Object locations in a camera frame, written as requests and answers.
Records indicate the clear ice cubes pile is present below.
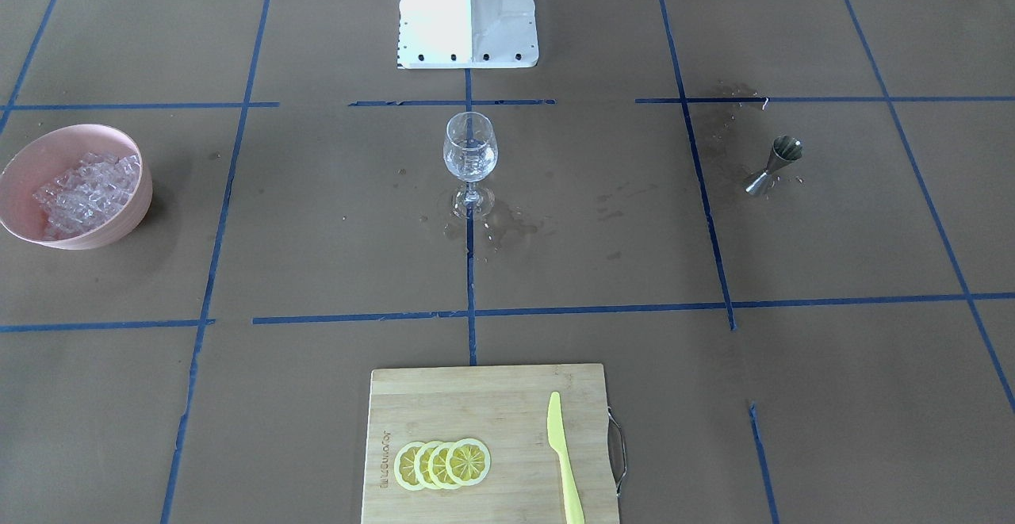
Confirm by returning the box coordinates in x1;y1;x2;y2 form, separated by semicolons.
33;152;142;241

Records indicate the steel double jigger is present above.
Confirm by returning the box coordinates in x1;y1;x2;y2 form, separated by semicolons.
745;136;802;197

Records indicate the yellow plastic knife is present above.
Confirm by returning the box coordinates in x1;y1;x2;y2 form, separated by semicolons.
545;391;586;523

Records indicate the bamboo cutting board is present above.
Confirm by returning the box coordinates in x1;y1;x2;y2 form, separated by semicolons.
360;364;620;523

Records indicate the pink bowl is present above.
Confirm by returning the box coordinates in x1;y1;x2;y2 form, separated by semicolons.
2;124;153;251

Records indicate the clear wine glass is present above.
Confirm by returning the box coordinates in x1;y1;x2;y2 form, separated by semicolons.
442;111;498;218

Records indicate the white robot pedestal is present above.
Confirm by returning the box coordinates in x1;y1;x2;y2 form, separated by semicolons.
396;0;540;70

